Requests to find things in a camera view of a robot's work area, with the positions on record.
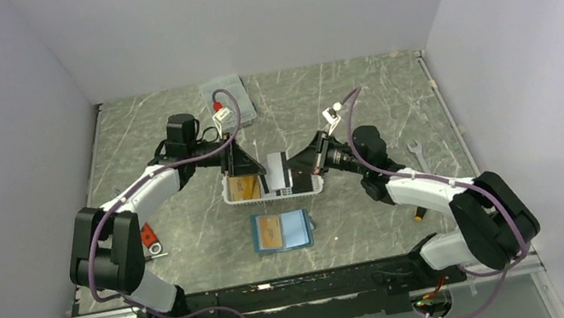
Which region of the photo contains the blue card holder wallet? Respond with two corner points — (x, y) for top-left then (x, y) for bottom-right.
(250, 209), (315, 255)

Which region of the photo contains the white plastic basket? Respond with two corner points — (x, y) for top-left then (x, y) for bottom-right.
(222, 171), (324, 206)

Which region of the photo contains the clear plastic screw box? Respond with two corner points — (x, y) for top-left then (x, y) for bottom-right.
(199, 73), (258, 128)

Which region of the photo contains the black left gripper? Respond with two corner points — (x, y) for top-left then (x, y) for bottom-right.
(187, 128), (266, 186)

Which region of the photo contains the white striped credit card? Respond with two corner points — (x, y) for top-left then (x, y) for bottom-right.
(266, 151), (293, 192)

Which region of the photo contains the chrome open-end wrench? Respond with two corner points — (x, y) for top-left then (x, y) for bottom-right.
(407, 140), (432, 174)

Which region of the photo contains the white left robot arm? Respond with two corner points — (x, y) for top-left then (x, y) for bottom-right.
(69, 113), (265, 318)

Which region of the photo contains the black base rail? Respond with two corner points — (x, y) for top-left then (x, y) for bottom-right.
(137, 254), (466, 318)

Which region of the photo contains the orange utility knife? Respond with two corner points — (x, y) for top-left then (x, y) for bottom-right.
(140, 223), (163, 256)

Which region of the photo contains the black credit card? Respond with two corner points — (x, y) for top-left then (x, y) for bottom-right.
(291, 171), (323, 194)

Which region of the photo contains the yellow black screwdriver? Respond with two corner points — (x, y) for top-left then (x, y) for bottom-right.
(414, 207), (427, 222)

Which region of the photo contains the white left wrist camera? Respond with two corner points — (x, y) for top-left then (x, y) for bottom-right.
(212, 101), (237, 137)

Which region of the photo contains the gold credit card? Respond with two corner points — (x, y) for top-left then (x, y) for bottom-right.
(227, 175), (261, 202)
(259, 215), (284, 250)

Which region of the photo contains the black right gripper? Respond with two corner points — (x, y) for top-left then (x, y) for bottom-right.
(278, 124), (370, 188)

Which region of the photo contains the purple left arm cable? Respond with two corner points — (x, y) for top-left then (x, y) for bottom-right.
(60, 84), (276, 318)

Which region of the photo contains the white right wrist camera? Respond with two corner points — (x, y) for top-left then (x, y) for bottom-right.
(321, 102), (343, 136)

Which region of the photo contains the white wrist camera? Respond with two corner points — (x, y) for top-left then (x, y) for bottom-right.
(321, 102), (343, 136)
(212, 101), (237, 137)

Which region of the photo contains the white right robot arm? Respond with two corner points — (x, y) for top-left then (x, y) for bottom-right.
(286, 125), (541, 286)

